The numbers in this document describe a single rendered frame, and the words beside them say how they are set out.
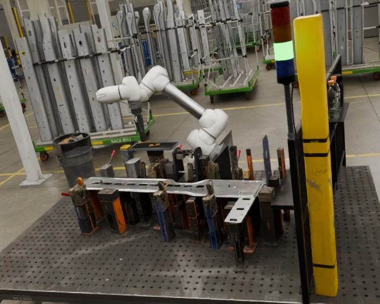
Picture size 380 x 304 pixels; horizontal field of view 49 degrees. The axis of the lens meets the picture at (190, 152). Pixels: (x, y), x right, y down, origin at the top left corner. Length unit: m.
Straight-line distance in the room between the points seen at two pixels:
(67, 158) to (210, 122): 2.70
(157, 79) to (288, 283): 1.85
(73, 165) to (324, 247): 4.10
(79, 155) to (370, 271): 4.04
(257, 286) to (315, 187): 0.67
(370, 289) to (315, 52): 1.18
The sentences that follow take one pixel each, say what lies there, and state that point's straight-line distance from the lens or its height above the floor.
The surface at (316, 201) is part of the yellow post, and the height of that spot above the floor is 1.21.
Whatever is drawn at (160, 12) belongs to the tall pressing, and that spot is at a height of 1.97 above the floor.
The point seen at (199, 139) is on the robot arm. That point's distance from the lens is 3.38.
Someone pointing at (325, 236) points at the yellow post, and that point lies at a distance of 2.05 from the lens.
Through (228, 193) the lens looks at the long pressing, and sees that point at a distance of 2.60.
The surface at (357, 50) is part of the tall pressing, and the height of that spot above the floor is 0.57.
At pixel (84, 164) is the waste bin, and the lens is 5.65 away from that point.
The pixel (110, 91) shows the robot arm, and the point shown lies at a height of 1.66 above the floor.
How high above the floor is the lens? 2.13
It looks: 20 degrees down
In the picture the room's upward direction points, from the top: 10 degrees counter-clockwise
